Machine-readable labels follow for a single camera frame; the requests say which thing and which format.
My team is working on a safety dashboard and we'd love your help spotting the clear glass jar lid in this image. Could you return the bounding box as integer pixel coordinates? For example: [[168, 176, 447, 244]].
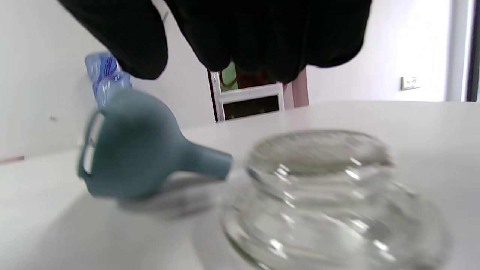
[[220, 129, 452, 270]]

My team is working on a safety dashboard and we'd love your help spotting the white framed fire hose cabinet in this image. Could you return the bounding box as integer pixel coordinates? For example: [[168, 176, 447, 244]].
[[207, 62, 310, 123]]

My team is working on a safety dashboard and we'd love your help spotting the blue plastic funnel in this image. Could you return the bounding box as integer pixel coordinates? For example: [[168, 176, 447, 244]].
[[77, 88, 234, 199]]

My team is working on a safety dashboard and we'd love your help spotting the white wall outlet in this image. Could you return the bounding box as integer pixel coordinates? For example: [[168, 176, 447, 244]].
[[400, 76, 421, 90]]

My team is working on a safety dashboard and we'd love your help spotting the person's right hand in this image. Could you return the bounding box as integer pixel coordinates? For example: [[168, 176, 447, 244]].
[[56, 0, 372, 83]]

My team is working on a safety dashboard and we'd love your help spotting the blue water jug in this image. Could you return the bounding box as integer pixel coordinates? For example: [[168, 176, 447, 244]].
[[84, 52, 132, 107]]

